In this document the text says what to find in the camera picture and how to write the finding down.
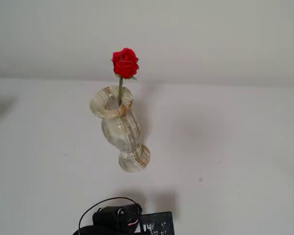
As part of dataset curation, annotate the marbled onyx stone vase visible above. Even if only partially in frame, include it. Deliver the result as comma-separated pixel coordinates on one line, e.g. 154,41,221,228
89,85,151,173

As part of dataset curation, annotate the thin black cable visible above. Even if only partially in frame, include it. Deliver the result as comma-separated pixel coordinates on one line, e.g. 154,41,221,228
78,196,143,235

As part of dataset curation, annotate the red artificial rose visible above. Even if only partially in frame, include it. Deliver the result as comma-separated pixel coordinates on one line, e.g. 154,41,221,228
111,47,140,110

